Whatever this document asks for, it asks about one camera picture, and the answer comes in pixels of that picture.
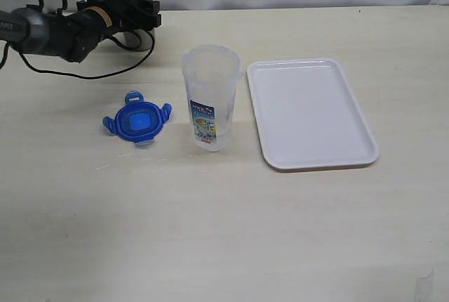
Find clear plastic tall container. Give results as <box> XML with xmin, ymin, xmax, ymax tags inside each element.
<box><xmin>182</xmin><ymin>44</ymin><xmax>243</xmax><ymax>152</ymax></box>

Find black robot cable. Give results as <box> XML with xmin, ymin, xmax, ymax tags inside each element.
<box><xmin>0</xmin><ymin>0</ymin><xmax>156</xmax><ymax>80</ymax></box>

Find white rectangular plastic tray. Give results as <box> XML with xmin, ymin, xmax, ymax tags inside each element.
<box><xmin>247</xmin><ymin>58</ymin><xmax>379</xmax><ymax>171</ymax></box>

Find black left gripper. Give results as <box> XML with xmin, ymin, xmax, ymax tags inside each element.
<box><xmin>76</xmin><ymin>0</ymin><xmax>161</xmax><ymax>35</ymax></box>

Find blue plastic lid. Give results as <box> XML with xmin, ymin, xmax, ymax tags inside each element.
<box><xmin>102</xmin><ymin>91</ymin><xmax>173</xmax><ymax>144</ymax></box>

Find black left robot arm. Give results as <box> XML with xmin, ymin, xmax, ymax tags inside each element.
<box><xmin>1</xmin><ymin>0</ymin><xmax>161</xmax><ymax>63</ymax></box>

